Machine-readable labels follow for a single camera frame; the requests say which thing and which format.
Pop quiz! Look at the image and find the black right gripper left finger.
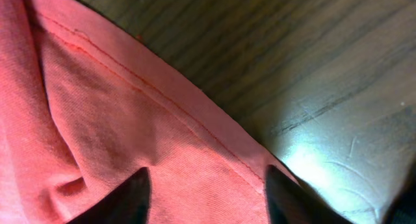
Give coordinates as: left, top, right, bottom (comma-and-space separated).
69, 167, 151, 224

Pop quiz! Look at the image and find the black folded garment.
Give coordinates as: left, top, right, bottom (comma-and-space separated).
384, 162, 415, 224

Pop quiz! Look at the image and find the orange t-shirt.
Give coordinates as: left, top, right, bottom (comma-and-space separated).
1, 0, 283, 223

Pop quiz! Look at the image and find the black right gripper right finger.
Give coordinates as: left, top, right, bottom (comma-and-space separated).
265, 165, 350, 224

